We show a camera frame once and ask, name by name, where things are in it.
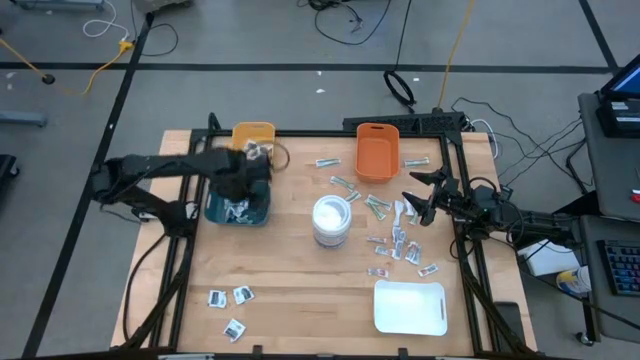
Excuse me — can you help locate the black coiled hanging cable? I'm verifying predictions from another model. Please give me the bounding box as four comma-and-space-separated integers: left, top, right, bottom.
382, 0, 417, 114

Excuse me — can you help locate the yellow hanging cable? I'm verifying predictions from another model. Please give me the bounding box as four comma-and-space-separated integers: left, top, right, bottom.
438, 0, 476, 110

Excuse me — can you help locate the black floor cable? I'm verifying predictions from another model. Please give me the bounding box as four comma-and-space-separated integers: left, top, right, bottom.
130, 12, 180, 59
448, 97, 589, 199
297, 0, 394, 48

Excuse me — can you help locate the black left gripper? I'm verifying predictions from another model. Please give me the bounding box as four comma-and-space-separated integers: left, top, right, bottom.
213, 148, 274, 201

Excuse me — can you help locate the black monitor blue screen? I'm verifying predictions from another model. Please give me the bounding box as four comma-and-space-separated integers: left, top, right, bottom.
594, 64, 640, 140

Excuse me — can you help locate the yellow plastic bin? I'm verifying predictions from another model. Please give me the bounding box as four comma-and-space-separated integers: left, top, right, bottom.
231, 121, 277, 161

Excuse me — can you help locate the white plastic bin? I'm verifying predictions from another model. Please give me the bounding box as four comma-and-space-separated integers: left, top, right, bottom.
373, 279, 449, 337

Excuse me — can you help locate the teal plastic bin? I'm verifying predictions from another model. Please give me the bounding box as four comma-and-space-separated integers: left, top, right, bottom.
203, 180, 274, 227

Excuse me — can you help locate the yellow floor extension cable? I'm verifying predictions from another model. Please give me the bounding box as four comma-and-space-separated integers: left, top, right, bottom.
0, 37, 136, 97

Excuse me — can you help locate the black desk beam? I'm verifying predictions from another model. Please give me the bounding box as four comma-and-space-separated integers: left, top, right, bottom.
549, 192, 601, 236

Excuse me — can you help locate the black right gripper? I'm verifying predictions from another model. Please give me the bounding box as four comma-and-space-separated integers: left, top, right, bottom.
402, 168, 464, 226

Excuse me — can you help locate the orange plastic bin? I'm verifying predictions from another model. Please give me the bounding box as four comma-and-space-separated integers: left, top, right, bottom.
355, 122, 401, 183

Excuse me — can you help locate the black keyboard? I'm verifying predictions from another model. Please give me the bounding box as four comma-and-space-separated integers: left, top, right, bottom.
596, 238, 640, 298

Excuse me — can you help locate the white box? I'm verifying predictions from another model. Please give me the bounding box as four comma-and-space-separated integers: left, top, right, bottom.
517, 238, 581, 277

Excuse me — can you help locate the dark grey low desk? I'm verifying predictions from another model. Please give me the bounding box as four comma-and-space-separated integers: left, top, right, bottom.
578, 214, 640, 345

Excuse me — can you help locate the black chair base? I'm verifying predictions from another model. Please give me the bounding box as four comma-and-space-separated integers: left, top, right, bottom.
0, 153, 21, 201

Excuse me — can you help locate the grey green bag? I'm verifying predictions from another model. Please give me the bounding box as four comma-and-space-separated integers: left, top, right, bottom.
132, 0, 194, 12

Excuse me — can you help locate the grey metal base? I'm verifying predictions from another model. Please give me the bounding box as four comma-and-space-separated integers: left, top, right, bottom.
10, 0, 106, 12

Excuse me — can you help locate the black arm base cable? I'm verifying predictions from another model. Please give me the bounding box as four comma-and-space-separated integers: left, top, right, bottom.
121, 229, 174, 346

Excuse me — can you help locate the white floor cable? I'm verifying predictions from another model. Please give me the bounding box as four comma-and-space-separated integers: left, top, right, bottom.
82, 0, 132, 42

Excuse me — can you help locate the black flat pad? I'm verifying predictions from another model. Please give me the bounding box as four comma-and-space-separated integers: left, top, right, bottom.
492, 301, 527, 354

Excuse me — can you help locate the grey floor bar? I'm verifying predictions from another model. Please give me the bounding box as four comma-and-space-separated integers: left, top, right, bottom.
0, 110, 49, 128

